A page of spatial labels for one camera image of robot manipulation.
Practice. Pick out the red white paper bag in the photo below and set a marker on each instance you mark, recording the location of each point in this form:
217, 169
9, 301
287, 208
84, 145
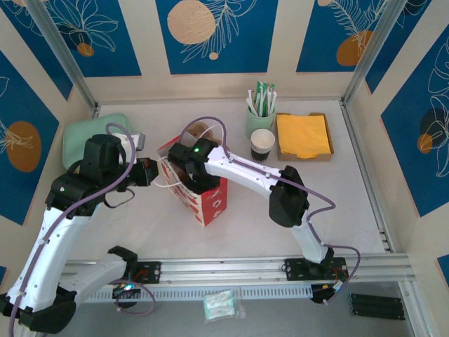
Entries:
214, 207

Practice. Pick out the arm base connector board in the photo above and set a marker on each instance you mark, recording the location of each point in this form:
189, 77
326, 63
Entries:
127, 287
333, 288

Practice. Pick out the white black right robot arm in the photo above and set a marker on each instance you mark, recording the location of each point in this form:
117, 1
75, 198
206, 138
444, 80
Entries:
245, 168

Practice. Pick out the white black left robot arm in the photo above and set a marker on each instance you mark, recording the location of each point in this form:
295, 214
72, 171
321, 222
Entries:
38, 259

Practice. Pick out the mint green lunch bag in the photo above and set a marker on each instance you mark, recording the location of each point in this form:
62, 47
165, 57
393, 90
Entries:
80, 133

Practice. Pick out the white paper cup black band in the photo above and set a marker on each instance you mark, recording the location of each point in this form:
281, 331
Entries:
262, 138

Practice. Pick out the mint green straw holder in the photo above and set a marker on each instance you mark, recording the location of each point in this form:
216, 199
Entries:
257, 121

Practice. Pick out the white wrapped straw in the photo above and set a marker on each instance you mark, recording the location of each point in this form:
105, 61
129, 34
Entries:
273, 100
253, 102
249, 99

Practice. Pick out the green sugar stick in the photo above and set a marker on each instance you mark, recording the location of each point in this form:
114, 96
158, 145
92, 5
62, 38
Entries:
260, 94
266, 96

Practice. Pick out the yellow napkins in tray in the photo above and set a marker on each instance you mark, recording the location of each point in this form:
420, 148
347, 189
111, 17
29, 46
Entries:
324, 157

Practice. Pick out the clear plastic bag of packets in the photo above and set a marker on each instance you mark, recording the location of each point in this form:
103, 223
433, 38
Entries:
221, 303

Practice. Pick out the black plastic strip bundle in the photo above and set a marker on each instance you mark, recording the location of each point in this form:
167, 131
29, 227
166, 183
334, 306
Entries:
377, 306

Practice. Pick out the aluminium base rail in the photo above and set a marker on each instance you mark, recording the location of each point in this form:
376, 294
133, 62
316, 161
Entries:
224, 272

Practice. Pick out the aluminium frame post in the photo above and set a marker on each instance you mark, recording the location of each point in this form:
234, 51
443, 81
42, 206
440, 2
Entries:
60, 45
376, 45

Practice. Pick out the aluminium frame leg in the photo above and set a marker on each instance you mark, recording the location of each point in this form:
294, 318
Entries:
415, 309

